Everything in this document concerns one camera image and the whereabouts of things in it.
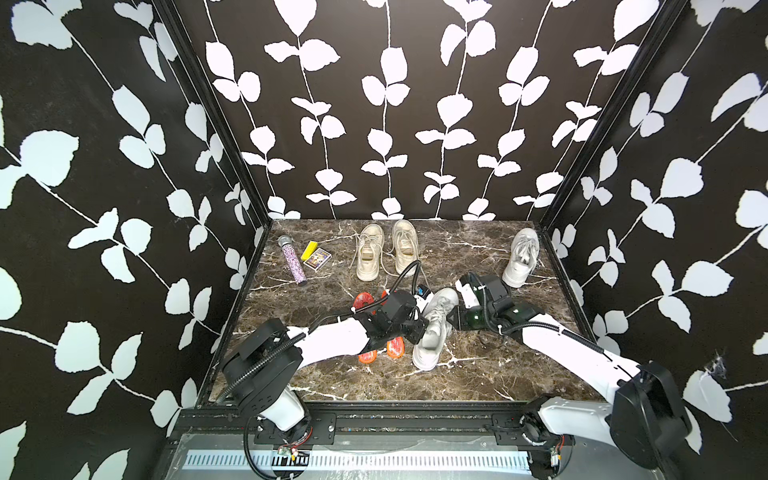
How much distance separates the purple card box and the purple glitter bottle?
1.5 inches

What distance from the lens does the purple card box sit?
1067 mm

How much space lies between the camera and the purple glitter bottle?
1.03 metres
